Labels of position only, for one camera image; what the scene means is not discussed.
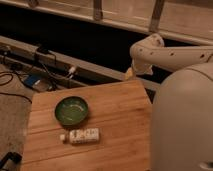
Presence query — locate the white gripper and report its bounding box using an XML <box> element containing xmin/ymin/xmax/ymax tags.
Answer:
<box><xmin>124</xmin><ymin>60</ymin><xmax>153</xmax><ymax>80</ymax></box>

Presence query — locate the white plastic bottle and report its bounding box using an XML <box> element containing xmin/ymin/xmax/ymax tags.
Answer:
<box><xmin>60</xmin><ymin>128</ymin><xmax>100</xmax><ymax>144</ymax></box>

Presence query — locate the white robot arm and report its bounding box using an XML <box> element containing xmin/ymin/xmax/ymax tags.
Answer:
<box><xmin>127</xmin><ymin>34</ymin><xmax>213</xmax><ymax>171</ymax></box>

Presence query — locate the green ceramic bowl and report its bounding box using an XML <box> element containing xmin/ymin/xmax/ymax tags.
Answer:
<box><xmin>54</xmin><ymin>96</ymin><xmax>89</xmax><ymax>126</ymax></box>

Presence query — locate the wooden cutting board table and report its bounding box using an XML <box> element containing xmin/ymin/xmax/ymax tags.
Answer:
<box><xmin>21</xmin><ymin>81</ymin><xmax>151</xmax><ymax>171</ymax></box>

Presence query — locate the white plug connector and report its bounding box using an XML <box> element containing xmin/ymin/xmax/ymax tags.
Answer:
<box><xmin>68</xmin><ymin>66</ymin><xmax>77</xmax><ymax>75</ymax></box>

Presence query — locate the black clamp device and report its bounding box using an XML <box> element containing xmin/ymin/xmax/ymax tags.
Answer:
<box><xmin>36</xmin><ymin>45</ymin><xmax>50</xmax><ymax>55</ymax></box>

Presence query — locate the blue box on floor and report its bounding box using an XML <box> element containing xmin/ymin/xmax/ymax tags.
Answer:
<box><xmin>24</xmin><ymin>75</ymin><xmax>41</xmax><ymax>88</ymax></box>

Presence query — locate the black object bottom left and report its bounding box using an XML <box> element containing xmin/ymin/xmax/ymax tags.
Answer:
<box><xmin>0</xmin><ymin>152</ymin><xmax>22</xmax><ymax>171</ymax></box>

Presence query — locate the metal window frame rail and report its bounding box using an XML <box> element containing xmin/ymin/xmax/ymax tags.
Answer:
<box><xmin>0</xmin><ymin>0</ymin><xmax>213</xmax><ymax>45</ymax></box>

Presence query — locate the black cable on floor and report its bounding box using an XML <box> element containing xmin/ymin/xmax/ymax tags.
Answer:
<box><xmin>0</xmin><ymin>71</ymin><xmax>33</xmax><ymax>104</ymax></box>

